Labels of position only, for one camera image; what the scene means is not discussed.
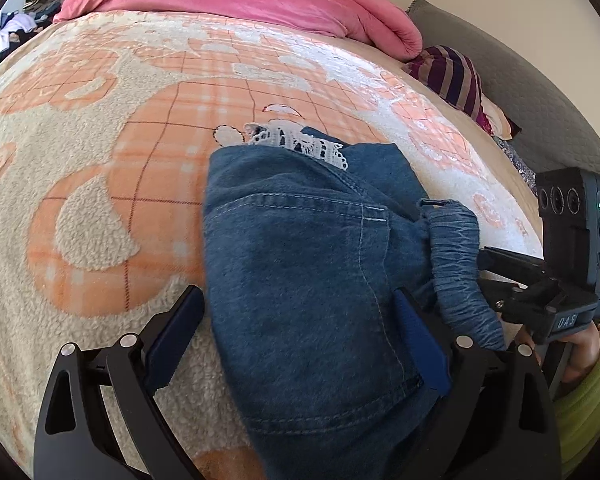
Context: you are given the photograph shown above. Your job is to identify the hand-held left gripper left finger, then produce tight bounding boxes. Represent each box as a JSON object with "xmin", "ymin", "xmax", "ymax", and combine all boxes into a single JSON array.
[{"xmin": 32, "ymin": 285, "xmax": 206, "ymax": 480}]

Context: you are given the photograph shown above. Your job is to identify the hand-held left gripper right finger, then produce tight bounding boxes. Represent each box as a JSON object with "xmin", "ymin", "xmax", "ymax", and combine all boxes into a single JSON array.
[{"xmin": 392, "ymin": 287, "xmax": 563, "ymax": 480}]

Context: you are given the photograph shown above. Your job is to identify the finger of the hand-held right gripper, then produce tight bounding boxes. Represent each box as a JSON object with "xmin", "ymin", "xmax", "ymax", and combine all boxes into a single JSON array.
[
  {"xmin": 479, "ymin": 274, "xmax": 530, "ymax": 312},
  {"xmin": 477, "ymin": 246, "xmax": 549, "ymax": 282}
]

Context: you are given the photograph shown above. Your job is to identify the blue denim pants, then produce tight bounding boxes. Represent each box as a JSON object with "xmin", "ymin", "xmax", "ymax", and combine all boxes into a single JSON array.
[{"xmin": 202, "ymin": 120, "xmax": 507, "ymax": 480}]

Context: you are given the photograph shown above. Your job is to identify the person's right forearm green sleeve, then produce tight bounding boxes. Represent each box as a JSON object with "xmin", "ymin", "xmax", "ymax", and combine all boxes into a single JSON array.
[{"xmin": 550, "ymin": 332, "xmax": 600, "ymax": 467}]

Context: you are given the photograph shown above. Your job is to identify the person's right hand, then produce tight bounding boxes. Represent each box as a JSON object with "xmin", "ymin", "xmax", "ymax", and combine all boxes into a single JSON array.
[{"xmin": 516, "ymin": 321, "xmax": 600, "ymax": 386}]

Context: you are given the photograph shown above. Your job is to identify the dark patterned sheet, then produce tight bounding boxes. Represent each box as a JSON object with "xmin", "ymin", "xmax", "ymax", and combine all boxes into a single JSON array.
[{"xmin": 495, "ymin": 137, "xmax": 539, "ymax": 197}]

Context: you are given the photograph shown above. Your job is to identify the cream and maroon cloth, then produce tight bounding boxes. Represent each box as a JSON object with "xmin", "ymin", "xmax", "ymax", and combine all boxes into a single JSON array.
[{"xmin": 477, "ymin": 94, "xmax": 522, "ymax": 142}]

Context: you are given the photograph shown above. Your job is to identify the grey padded headboard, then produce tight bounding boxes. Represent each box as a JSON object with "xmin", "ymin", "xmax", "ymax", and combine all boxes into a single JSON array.
[{"xmin": 407, "ymin": 0, "xmax": 600, "ymax": 188}]

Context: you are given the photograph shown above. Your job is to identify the striped maroon pillow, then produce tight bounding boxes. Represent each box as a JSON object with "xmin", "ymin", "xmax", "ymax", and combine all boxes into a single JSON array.
[{"xmin": 407, "ymin": 45, "xmax": 486, "ymax": 122}]

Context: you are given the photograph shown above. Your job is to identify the peach printed fleece blanket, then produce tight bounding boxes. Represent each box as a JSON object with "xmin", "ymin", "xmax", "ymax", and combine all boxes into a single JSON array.
[{"xmin": 0, "ymin": 10, "xmax": 546, "ymax": 480}]

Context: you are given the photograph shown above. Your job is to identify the pink duvet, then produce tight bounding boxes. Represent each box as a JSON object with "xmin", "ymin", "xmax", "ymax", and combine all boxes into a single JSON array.
[{"xmin": 52, "ymin": 0, "xmax": 423, "ymax": 61}]

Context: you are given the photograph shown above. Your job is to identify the pile of clothes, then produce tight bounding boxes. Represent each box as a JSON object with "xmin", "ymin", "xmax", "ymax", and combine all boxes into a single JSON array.
[{"xmin": 0, "ymin": 0, "xmax": 67, "ymax": 63}]

